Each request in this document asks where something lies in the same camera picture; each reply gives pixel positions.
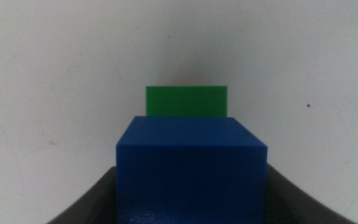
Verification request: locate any green cube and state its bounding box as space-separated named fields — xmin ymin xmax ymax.
xmin=145 ymin=85 xmax=229 ymax=118

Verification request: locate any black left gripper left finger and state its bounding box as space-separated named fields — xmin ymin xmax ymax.
xmin=46 ymin=166 xmax=117 ymax=224

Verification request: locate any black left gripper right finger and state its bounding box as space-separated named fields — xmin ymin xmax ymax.
xmin=265 ymin=162 xmax=358 ymax=224

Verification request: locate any blue cube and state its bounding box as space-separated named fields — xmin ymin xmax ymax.
xmin=115 ymin=116 xmax=269 ymax=224

